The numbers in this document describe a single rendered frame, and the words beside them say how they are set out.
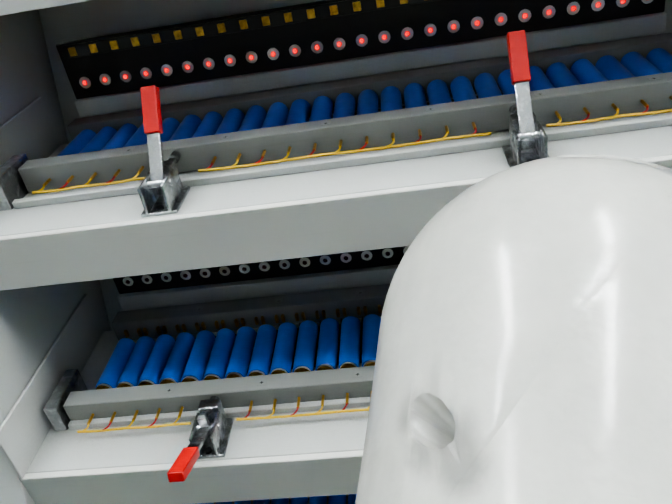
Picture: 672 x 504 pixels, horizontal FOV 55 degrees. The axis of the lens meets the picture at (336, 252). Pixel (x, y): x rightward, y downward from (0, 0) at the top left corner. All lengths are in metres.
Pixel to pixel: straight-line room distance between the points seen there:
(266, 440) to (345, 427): 0.06
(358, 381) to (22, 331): 0.29
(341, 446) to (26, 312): 0.30
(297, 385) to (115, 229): 0.19
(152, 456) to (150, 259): 0.17
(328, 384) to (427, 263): 0.39
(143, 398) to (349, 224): 0.25
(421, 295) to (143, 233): 0.36
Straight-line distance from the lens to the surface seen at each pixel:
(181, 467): 0.49
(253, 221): 0.47
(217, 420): 0.55
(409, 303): 0.16
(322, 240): 0.47
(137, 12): 0.70
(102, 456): 0.60
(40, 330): 0.65
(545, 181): 0.16
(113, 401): 0.61
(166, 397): 0.58
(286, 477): 0.55
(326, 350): 0.58
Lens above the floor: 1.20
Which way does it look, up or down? 13 degrees down
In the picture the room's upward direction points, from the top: 8 degrees counter-clockwise
